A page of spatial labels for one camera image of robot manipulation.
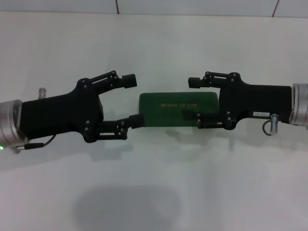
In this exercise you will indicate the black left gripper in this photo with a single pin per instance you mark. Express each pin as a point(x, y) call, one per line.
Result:
point(60, 115)

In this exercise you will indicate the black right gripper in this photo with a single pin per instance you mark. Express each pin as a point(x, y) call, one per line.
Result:
point(260, 101)

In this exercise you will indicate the green glasses case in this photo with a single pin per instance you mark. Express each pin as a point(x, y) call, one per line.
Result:
point(163, 113)

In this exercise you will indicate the silver cylindrical connector stub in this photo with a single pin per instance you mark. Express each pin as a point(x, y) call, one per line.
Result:
point(42, 93)

